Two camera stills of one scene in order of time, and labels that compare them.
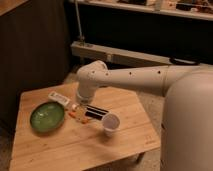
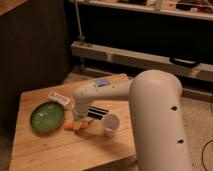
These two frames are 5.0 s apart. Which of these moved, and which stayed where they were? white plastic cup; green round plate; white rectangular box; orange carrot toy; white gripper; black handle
Moved: orange carrot toy; white gripper
Stayed: white rectangular box; white plastic cup; black handle; green round plate
